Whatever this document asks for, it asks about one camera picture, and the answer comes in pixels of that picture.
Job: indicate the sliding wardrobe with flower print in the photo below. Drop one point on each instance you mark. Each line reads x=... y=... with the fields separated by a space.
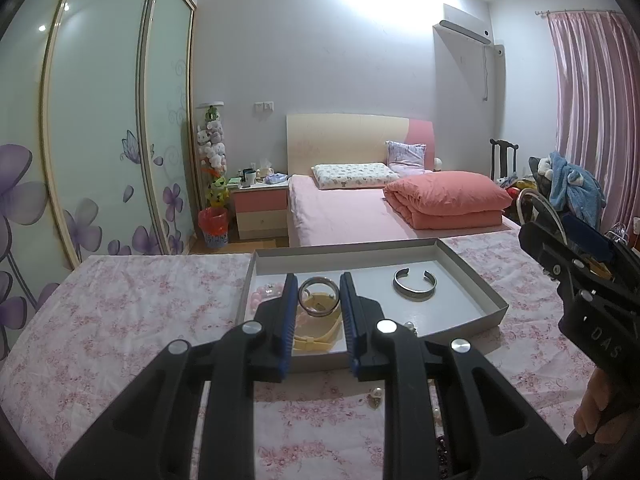
x=100 y=135

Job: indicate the metal rack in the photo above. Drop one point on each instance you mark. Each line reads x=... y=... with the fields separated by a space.
x=619 y=234

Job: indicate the purple patterned pillow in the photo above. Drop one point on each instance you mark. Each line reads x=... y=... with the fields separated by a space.
x=406 y=154

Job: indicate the white patterned pillow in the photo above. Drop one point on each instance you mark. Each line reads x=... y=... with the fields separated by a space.
x=352 y=176

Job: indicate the pink and cream nightstand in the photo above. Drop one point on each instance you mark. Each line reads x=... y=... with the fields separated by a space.
x=260 y=210

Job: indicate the small pearl earrings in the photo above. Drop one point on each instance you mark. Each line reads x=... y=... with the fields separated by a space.
x=410 y=327

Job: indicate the blue cloth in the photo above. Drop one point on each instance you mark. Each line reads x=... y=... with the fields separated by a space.
x=276 y=178

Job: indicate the white air conditioner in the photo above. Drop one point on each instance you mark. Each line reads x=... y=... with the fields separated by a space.
x=465 y=22

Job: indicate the cream and pink headboard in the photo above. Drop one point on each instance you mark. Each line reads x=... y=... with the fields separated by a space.
x=345 y=140

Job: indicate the red and yellow toys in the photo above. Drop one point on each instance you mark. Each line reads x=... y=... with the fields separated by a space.
x=520 y=190

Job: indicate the column of plush toys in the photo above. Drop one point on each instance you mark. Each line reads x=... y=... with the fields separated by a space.
x=212 y=155

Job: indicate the tissue box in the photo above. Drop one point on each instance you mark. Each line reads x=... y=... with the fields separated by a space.
x=264 y=167

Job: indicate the round silver bangle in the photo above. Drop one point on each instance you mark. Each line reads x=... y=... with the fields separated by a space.
x=316 y=315

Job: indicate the wall socket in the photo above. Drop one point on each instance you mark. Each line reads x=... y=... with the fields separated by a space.
x=263 y=106

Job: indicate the pearl earring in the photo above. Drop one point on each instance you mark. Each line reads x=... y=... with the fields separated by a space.
x=376 y=398

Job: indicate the pink curtain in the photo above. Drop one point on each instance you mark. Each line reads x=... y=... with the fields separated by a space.
x=595 y=100

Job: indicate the thin silver bangle with pearl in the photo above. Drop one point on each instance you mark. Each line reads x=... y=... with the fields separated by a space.
x=547 y=205

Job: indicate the blue fleece garment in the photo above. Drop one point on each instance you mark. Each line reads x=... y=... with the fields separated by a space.
x=580 y=190

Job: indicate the pink floral bedsheet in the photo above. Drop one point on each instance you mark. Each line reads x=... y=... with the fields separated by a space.
x=125 y=310

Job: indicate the folded pink quilt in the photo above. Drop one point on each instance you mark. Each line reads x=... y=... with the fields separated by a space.
x=445 y=200

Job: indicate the person's right hand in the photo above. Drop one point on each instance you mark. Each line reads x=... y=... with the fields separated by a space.
x=600 y=400

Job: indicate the air conditioner pipe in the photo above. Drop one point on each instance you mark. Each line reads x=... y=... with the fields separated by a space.
x=486 y=72

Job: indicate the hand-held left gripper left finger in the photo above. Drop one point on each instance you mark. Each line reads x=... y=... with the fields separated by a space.
x=289 y=320

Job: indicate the red trash bin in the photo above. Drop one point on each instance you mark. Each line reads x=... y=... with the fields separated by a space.
x=214 y=227

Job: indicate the curtain rod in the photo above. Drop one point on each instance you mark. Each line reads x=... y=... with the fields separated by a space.
x=575 y=11

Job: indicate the grey cardboard tray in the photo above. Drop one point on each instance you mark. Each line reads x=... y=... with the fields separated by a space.
x=450 y=310

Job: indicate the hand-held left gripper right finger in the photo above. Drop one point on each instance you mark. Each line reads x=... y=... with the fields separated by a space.
x=348 y=325

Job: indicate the dark wooden chair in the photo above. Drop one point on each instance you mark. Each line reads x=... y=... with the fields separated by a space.
x=502 y=157

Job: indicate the pink bed mattress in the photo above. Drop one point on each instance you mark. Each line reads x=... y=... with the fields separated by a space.
x=340 y=215

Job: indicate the dark grey seat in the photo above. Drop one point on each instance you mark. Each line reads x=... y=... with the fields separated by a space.
x=537 y=170

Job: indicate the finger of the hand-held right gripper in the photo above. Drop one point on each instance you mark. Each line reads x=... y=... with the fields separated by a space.
x=590 y=240
x=545 y=250

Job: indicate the cream plastic bangle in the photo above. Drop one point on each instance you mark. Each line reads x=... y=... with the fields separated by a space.
x=315 y=342

